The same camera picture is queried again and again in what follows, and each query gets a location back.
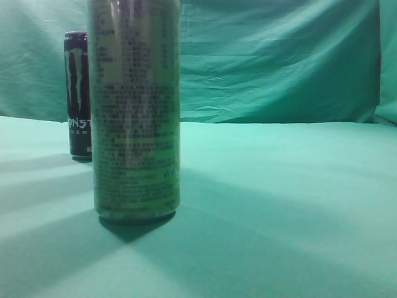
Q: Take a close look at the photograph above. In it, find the green Monster energy can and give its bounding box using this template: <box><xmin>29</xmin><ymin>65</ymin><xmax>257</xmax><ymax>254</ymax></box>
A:
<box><xmin>87</xmin><ymin>1</ymin><xmax>181</xmax><ymax>222</ymax></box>

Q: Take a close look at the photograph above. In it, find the green table cloth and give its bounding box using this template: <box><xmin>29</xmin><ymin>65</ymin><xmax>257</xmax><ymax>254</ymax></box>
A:
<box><xmin>1</xmin><ymin>117</ymin><xmax>396</xmax><ymax>297</ymax></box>

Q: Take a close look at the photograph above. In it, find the green backdrop cloth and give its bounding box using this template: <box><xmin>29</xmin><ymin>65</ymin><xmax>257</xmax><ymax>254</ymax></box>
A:
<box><xmin>1</xmin><ymin>1</ymin><xmax>396</xmax><ymax>123</ymax></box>

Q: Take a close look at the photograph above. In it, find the black Monster energy can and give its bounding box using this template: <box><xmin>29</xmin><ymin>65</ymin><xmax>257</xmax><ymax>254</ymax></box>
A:
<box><xmin>64</xmin><ymin>31</ymin><xmax>92</xmax><ymax>160</ymax></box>

